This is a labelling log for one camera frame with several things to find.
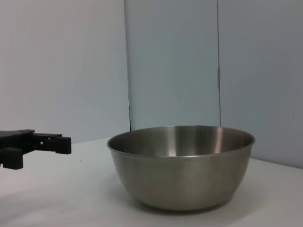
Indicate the stainless steel mixing bowl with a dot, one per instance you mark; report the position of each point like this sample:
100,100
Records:
180,179

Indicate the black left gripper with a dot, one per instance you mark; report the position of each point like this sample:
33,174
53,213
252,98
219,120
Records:
16,139

